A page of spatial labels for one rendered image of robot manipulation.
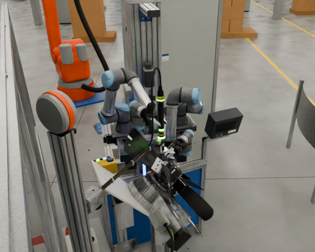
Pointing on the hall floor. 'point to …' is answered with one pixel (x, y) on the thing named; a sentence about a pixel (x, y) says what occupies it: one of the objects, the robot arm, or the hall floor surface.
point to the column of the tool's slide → (71, 189)
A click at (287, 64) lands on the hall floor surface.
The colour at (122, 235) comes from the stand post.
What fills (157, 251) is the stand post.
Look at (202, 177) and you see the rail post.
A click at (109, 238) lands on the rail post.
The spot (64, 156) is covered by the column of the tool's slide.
